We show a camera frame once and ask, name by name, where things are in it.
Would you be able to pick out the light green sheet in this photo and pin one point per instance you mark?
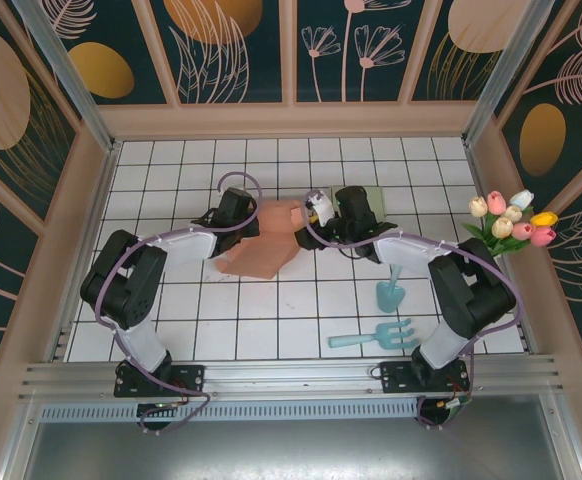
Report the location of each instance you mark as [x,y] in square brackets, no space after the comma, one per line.
[376,200]

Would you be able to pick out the pink paper box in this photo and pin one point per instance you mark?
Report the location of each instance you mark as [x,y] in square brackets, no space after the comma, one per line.
[261,255]

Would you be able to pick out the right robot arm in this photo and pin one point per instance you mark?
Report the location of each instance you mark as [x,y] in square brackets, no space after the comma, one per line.
[471,295]

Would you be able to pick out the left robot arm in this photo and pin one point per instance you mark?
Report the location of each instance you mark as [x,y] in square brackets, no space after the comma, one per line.
[121,285]

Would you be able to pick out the light blue toy trowel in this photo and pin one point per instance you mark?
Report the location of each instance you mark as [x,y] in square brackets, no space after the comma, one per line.
[390,297]

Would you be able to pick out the light blue toy rake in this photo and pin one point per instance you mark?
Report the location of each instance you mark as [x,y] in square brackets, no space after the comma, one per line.
[351,341]

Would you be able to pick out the artificial tulip bouquet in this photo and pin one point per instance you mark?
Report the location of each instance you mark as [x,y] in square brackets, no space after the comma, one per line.
[502,227]

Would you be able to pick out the feather and orange circle panel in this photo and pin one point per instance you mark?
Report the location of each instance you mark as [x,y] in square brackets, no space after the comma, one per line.
[271,75]

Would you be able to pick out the beige oval gold line panel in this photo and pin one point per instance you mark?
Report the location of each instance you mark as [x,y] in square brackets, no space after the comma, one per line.
[436,85]

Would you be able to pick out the pink flower outline wall panel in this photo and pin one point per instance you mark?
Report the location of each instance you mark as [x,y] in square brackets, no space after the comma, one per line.
[386,80]

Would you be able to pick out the aluminium mounting rail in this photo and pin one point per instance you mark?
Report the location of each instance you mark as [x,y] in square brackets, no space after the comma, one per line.
[291,372]

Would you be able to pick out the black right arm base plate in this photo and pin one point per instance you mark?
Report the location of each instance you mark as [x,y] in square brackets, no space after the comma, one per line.
[396,377]

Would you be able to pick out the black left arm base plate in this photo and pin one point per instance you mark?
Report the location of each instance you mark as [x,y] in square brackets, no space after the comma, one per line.
[191,380]

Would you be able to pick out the gold oval wall panel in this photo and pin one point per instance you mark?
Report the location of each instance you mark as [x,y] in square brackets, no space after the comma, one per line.
[146,50]

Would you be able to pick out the orange oval feather wall panel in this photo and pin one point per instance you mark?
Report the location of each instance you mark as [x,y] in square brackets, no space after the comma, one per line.
[543,140]

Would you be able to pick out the aluminium corner post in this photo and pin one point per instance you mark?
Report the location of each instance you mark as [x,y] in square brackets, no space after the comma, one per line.
[501,75]
[78,85]

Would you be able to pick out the large beige oval wall panel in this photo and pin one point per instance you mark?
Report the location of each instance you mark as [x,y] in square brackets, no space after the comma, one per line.
[1,100]

